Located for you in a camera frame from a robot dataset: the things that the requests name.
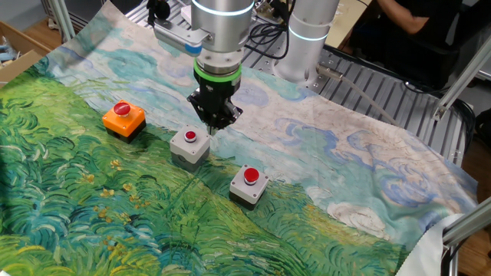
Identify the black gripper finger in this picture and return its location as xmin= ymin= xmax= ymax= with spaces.
xmin=213 ymin=101 xmax=244 ymax=135
xmin=186 ymin=88 xmax=214 ymax=135

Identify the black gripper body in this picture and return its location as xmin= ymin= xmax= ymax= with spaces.
xmin=195 ymin=76 xmax=242 ymax=122

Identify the grey box small red button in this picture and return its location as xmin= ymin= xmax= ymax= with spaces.
xmin=170 ymin=124 xmax=212 ymax=173

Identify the orange box red mushroom button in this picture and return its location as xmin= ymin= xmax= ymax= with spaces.
xmin=101 ymin=100 xmax=147 ymax=145

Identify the white black-based box red button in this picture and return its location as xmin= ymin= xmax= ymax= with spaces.
xmin=229 ymin=164 xmax=270 ymax=212

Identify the person forearm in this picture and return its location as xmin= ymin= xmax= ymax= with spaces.
xmin=374 ymin=0 xmax=429 ymax=36

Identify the painted landscape tablecloth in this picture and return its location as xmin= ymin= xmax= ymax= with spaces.
xmin=0 ymin=0 xmax=480 ymax=276

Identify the black plug block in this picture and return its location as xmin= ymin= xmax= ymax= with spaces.
xmin=268 ymin=0 xmax=292 ymax=23

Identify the beige wooden board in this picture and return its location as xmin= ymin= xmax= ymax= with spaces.
xmin=325 ymin=0 xmax=373 ymax=49

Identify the cardboard box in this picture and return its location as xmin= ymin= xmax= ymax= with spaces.
xmin=0 ymin=21 xmax=53 ymax=89

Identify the black office chair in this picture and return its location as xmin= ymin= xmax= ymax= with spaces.
xmin=383 ymin=34 xmax=461 ymax=91

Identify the person black shirt torso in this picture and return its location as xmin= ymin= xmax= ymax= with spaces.
xmin=390 ymin=0 xmax=461 ymax=43

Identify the black coiled cable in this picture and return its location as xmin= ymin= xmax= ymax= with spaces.
xmin=247 ymin=21 xmax=288 ymax=47

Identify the black camera cable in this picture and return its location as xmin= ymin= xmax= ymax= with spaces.
xmin=243 ymin=0 xmax=297 ymax=61

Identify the black camera cable connector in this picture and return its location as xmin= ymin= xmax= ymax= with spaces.
xmin=146 ymin=0 xmax=173 ymax=23

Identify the grey robot hose cable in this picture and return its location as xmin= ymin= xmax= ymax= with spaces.
xmin=316 ymin=63 xmax=400 ymax=127

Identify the aluminium frame post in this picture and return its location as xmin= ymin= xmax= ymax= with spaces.
xmin=48 ymin=0 xmax=77 ymax=43

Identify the slanted aluminium frame profile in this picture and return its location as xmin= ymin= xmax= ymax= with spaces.
xmin=432 ymin=36 xmax=491 ymax=122

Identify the thick black cable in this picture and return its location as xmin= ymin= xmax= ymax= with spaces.
xmin=402 ymin=80 xmax=476 ymax=154

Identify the aluminium frame profile with post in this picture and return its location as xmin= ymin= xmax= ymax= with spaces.
xmin=440 ymin=197 xmax=491 ymax=276

